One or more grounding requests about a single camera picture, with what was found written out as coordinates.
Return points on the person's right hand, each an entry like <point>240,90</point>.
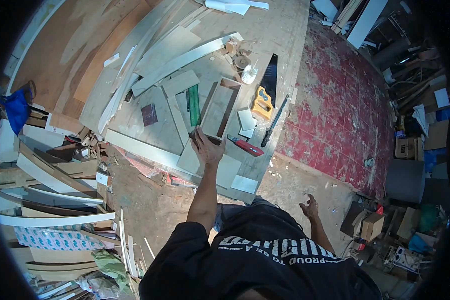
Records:
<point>311,210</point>

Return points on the person's left hand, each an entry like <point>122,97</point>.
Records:
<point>208,150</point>

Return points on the person's right fingers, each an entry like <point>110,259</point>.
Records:
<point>306,205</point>

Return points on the person's left thumb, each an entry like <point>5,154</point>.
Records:
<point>220,146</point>

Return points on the person's left fingers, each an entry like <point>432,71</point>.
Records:
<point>197,134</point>

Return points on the wooden box frame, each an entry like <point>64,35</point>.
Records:
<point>219,107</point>

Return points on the narrow pale wood strip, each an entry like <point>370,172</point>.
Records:
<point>178,120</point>

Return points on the flat pale square board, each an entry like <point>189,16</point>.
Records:
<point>228,170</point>

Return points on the red utility knife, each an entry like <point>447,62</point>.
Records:
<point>247,146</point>

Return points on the green ruler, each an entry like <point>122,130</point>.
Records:
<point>194,105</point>

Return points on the small white square panel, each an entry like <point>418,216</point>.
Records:
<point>246,119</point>

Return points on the small white rectangular panel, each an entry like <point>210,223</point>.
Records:
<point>244,184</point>

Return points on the dark red sandpaper square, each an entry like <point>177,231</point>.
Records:
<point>149,114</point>

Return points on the short pale plank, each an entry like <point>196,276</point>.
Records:
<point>180,83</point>

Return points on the long straight white board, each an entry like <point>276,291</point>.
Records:
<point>142,149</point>

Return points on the black metal bar tool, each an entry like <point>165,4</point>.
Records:
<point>274,120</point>

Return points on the person's legs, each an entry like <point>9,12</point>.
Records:
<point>228,212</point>

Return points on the cardboard box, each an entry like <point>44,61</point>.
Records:
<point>373,227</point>

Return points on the long curved white board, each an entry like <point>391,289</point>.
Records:
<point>180,63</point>

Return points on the person's body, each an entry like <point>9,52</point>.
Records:
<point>270,270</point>

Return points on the white glue bottle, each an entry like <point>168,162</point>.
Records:
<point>249,74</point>

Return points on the bundle of thin white strips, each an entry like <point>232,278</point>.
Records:
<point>120,95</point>

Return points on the small round wooden parts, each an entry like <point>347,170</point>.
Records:
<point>240,60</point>

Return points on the grey barrel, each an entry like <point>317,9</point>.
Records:
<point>405,180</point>

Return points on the white folded paper sheets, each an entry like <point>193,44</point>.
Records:
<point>236,5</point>

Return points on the white cloth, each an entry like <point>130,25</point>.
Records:
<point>420,118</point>

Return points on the pile of curved wood pieces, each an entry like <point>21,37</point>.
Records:
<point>52,187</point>

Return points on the green cloth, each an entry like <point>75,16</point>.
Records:
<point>110,266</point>

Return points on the large brown plywood sheet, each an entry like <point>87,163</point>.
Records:
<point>60,52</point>

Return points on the white blue patterned sheet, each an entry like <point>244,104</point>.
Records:
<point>56,238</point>

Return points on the blue bag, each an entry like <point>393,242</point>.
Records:
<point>17,110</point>

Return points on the tall white plank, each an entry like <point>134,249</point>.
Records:
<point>365,22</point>

